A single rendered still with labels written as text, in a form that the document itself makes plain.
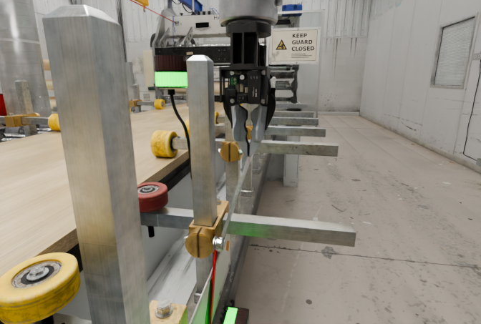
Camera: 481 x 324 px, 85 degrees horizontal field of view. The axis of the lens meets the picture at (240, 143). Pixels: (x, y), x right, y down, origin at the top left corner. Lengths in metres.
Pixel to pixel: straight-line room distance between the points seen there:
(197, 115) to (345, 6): 9.15
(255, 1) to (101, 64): 0.26
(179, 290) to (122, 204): 0.55
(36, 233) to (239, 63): 0.40
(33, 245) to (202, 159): 0.27
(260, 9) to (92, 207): 0.32
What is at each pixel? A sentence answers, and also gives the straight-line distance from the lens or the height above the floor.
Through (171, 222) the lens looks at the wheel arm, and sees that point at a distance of 0.58.
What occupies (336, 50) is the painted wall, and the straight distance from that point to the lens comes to 9.26.
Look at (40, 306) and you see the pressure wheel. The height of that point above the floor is 0.89.
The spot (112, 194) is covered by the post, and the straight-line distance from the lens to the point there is 0.22.
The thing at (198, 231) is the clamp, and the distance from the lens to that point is 0.49.
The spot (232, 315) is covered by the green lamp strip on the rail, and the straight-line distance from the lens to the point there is 0.58.
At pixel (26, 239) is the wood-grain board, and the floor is 0.90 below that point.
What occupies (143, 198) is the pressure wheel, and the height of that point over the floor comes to 0.90.
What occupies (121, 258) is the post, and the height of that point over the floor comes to 0.99.
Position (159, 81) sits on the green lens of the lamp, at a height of 1.13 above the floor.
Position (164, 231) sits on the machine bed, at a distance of 0.85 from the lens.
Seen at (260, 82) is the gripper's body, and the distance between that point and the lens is 0.40.
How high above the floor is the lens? 1.13
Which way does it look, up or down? 14 degrees down
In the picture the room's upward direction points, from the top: straight up
